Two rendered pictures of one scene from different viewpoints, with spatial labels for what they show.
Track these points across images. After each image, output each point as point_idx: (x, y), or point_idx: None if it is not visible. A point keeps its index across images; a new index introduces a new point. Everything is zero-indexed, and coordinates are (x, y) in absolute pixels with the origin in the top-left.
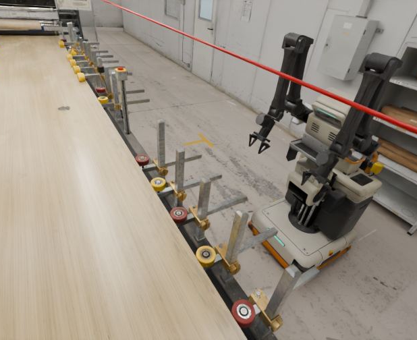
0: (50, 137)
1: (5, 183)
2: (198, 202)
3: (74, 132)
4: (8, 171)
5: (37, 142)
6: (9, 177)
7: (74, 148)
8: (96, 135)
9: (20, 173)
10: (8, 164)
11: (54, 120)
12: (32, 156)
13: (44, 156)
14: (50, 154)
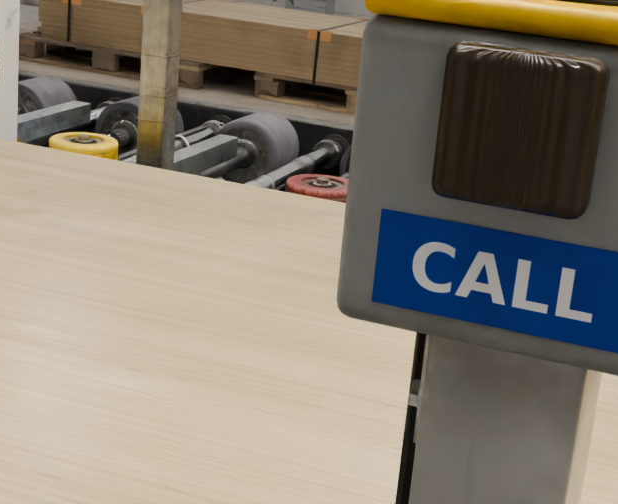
0: (295, 339)
1: (18, 187)
2: None
3: (242, 416)
4: (99, 208)
5: (289, 303)
6: (53, 199)
7: None
8: (10, 452)
9: (33, 212)
10: (160, 220)
11: None
12: (140, 256)
13: (77, 268)
14: (75, 282)
